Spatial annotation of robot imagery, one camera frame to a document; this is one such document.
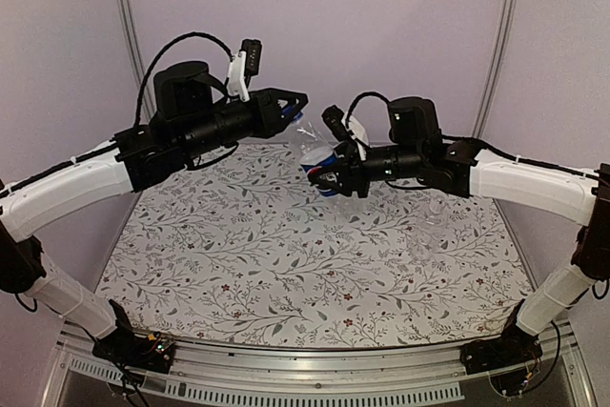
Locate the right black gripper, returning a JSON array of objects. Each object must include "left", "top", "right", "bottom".
[{"left": 310, "top": 139, "right": 425, "bottom": 196}]

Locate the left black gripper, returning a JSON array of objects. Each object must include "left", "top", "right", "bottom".
[{"left": 179, "top": 86, "right": 308, "bottom": 159}]

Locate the Pepsi label plastic bottle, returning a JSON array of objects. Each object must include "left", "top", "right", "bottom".
[{"left": 287, "top": 112, "right": 364, "bottom": 219}]

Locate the blue bottle cap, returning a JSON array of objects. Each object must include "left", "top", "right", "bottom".
[{"left": 282, "top": 106, "right": 303, "bottom": 124}]

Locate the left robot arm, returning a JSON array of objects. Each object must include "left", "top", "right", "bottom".
[{"left": 1, "top": 59, "right": 308, "bottom": 363}]

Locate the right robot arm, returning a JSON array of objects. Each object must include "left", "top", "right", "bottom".
[{"left": 307, "top": 96, "right": 609, "bottom": 365}]

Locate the white clear bottle cap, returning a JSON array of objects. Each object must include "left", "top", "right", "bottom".
[{"left": 429, "top": 197, "right": 447, "bottom": 214}]

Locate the clear plastic bottle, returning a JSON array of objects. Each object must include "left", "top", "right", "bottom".
[{"left": 408, "top": 201, "right": 447, "bottom": 262}]

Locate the floral patterned table mat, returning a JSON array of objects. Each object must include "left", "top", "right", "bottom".
[{"left": 96, "top": 145, "right": 532, "bottom": 349}]

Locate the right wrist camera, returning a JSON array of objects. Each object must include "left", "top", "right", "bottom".
[{"left": 322, "top": 105, "right": 370, "bottom": 160}]

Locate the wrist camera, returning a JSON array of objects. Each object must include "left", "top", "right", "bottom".
[
  {"left": 226, "top": 39, "right": 262, "bottom": 102},
  {"left": 322, "top": 105, "right": 370, "bottom": 160}
]

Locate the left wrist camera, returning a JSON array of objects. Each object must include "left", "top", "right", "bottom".
[{"left": 226, "top": 39, "right": 262, "bottom": 102}]

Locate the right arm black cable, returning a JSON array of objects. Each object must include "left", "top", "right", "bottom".
[{"left": 344, "top": 92, "right": 392, "bottom": 127}]

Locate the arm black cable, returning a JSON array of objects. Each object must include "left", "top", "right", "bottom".
[
  {"left": 344, "top": 92, "right": 392, "bottom": 127},
  {"left": 132, "top": 31, "right": 234, "bottom": 127}
]

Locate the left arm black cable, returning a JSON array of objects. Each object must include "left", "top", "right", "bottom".
[{"left": 132, "top": 31, "right": 234, "bottom": 127}]

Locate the left aluminium frame post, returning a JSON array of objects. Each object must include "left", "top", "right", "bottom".
[{"left": 107, "top": 0, "right": 153, "bottom": 112}]

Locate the aluminium frame post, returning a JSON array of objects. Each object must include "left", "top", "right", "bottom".
[
  {"left": 107, "top": 0, "right": 153, "bottom": 112},
  {"left": 472, "top": 0, "right": 518, "bottom": 138}
]

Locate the right aluminium frame post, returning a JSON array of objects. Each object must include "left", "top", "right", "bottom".
[{"left": 472, "top": 0, "right": 518, "bottom": 138}]

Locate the front aluminium rail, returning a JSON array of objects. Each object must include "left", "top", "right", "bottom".
[{"left": 42, "top": 321, "right": 598, "bottom": 406}]

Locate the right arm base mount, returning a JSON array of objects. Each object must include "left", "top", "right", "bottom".
[{"left": 459, "top": 326, "right": 543, "bottom": 397}]

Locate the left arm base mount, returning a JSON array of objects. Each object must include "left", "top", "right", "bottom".
[{"left": 92, "top": 328, "right": 175, "bottom": 374}]

